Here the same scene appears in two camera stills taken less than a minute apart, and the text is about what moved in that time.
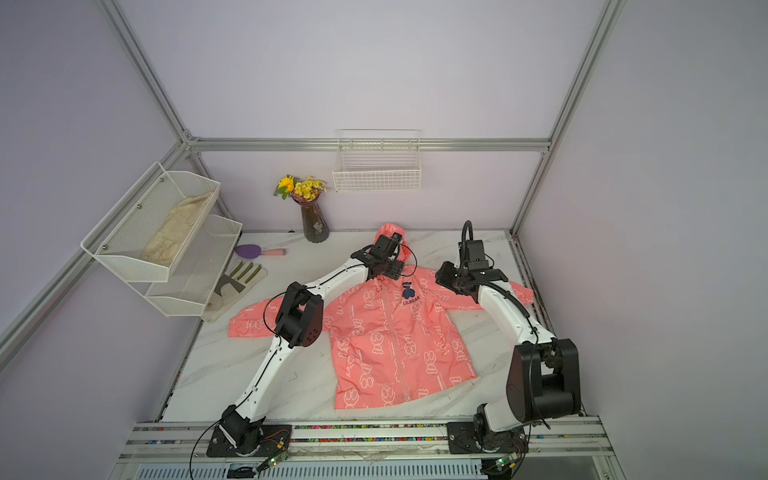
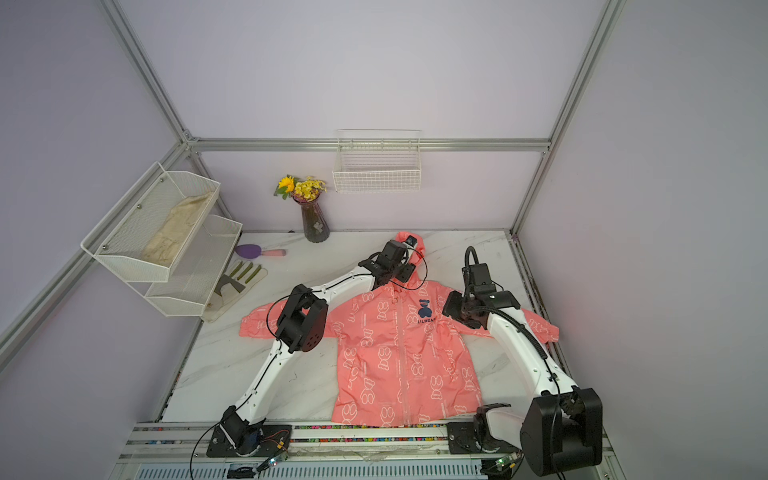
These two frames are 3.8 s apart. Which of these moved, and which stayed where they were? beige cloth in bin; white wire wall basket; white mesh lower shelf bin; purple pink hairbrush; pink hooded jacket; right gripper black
Moved: pink hooded jacket; right gripper black
Stayed: white mesh lower shelf bin; white wire wall basket; beige cloth in bin; purple pink hairbrush
